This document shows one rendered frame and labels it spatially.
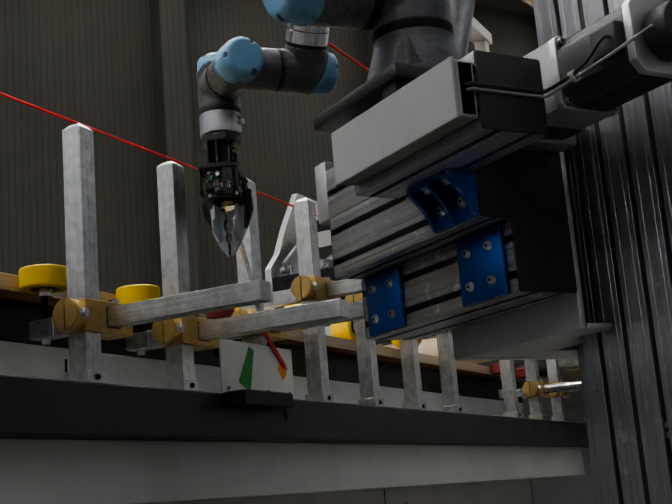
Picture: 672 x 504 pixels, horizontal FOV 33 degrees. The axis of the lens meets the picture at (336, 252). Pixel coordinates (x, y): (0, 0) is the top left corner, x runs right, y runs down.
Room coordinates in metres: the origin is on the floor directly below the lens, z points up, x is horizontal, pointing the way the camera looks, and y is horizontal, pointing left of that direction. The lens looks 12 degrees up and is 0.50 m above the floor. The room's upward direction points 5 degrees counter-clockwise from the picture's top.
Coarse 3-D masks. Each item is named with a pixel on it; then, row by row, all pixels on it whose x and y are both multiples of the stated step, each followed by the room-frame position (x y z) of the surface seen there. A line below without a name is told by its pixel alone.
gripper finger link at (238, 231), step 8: (240, 208) 1.94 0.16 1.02; (232, 216) 1.94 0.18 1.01; (240, 216) 1.94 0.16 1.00; (232, 224) 1.94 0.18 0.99; (240, 224) 1.94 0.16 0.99; (232, 232) 1.94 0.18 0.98; (240, 232) 1.94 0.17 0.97; (232, 240) 1.94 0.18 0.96; (240, 240) 1.94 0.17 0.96; (232, 248) 1.94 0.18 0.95
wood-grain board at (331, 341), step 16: (0, 272) 1.77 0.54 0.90; (0, 288) 1.77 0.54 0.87; (16, 288) 1.80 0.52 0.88; (288, 336) 2.59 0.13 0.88; (336, 352) 2.90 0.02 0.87; (352, 352) 2.93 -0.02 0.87; (384, 352) 3.06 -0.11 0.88; (432, 368) 3.47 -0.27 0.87; (464, 368) 3.60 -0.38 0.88; (480, 368) 3.73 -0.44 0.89
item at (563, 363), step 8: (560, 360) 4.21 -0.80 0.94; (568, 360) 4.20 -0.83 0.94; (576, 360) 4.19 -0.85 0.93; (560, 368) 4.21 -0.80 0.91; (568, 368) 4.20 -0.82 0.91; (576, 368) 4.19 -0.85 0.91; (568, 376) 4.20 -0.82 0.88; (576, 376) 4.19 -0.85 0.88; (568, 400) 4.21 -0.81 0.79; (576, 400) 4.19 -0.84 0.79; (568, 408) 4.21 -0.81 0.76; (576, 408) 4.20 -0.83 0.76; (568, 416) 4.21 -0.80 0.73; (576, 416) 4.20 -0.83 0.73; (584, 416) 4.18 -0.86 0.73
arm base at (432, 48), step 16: (384, 32) 1.47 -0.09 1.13; (400, 32) 1.45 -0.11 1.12; (416, 32) 1.45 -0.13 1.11; (432, 32) 1.45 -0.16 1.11; (448, 32) 1.47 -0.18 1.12; (384, 48) 1.46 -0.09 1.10; (400, 48) 1.45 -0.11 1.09; (416, 48) 1.44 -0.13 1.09; (432, 48) 1.44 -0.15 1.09; (448, 48) 1.46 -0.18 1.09; (384, 64) 1.45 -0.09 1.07; (416, 64) 1.43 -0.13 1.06; (432, 64) 1.43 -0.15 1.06
